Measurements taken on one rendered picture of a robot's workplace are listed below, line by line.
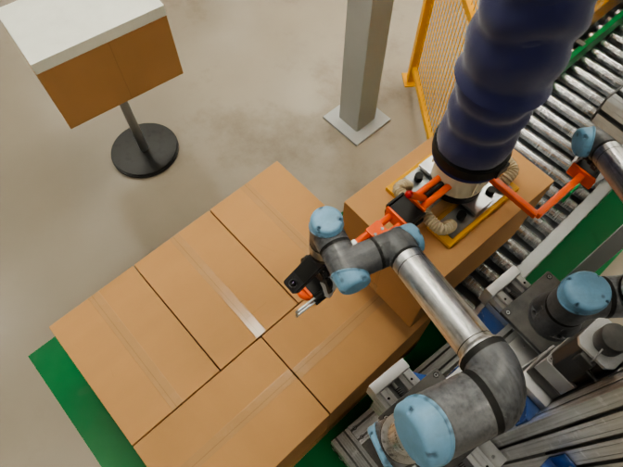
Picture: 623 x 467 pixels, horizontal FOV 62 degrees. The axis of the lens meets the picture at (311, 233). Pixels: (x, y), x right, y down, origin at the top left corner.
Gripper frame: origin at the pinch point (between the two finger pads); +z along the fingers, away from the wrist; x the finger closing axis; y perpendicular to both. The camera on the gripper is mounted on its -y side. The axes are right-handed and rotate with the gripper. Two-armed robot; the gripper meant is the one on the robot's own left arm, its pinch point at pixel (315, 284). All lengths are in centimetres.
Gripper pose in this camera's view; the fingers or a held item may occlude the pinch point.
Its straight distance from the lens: 145.7
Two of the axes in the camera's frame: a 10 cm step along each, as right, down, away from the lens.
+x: -6.5, -6.8, 3.4
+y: 7.6, -5.7, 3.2
